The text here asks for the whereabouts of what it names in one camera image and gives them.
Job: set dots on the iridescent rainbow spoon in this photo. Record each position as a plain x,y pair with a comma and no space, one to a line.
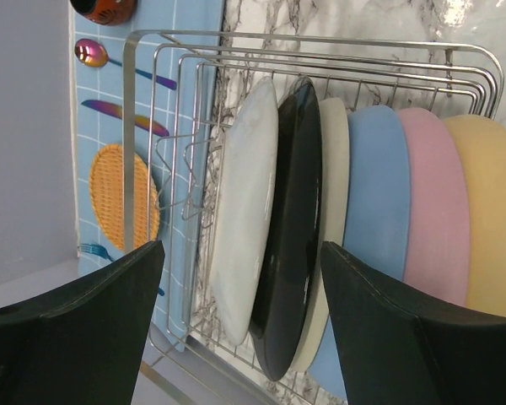
91,53

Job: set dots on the white ceramic plate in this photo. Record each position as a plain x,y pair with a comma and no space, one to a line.
244,209

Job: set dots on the woven wicker round trivet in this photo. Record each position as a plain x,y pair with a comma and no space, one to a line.
106,195

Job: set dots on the pink plate in rack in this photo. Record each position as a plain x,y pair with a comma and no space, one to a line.
438,250

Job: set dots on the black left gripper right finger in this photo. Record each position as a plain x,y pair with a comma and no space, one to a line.
397,345

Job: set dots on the iridescent rainbow knife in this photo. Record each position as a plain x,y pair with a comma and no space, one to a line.
116,111

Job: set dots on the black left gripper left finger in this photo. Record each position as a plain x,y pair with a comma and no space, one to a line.
83,342

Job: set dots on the blue checked placemat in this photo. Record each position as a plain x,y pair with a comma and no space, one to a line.
109,126

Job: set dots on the blue metal fork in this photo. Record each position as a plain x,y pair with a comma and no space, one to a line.
96,250

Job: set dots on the steel wire dish rack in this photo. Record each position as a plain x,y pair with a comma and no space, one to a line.
188,356

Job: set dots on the yellow plate in rack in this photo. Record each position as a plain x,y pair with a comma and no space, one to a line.
481,145

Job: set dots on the blue plate in rack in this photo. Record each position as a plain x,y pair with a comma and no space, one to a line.
379,194

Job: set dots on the cream plate in rack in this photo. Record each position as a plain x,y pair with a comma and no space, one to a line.
335,163

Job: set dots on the orange and black mug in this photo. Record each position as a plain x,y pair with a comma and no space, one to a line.
105,12

